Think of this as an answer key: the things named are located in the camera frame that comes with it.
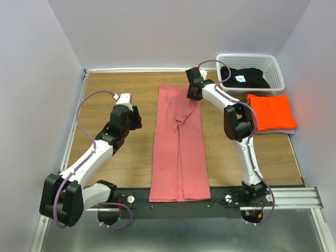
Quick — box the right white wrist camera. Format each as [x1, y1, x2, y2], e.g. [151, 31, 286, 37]
[199, 68, 207, 80]

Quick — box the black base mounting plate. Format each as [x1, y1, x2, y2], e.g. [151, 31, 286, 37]
[108, 186, 272, 223]

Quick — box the folded orange t shirt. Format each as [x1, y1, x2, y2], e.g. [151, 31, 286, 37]
[246, 94, 297, 132]

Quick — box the pink t shirt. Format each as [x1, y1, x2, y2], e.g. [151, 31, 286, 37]
[149, 84, 211, 203]

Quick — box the aluminium frame rail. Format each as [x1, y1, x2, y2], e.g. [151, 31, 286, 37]
[30, 69, 336, 252]

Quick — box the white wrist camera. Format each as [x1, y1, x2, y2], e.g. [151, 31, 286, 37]
[113, 93, 133, 110]
[199, 68, 207, 80]

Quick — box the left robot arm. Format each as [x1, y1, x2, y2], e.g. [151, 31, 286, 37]
[39, 104, 142, 228]

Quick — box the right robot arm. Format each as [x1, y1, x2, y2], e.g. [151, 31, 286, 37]
[185, 67, 267, 206]

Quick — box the white plastic laundry basket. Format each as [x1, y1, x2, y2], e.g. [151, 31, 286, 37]
[216, 54, 285, 96]

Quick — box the black t shirt in basket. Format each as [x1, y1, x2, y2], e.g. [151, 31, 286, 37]
[224, 68, 270, 89]

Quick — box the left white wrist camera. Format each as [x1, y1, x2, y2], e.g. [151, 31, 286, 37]
[113, 93, 133, 110]

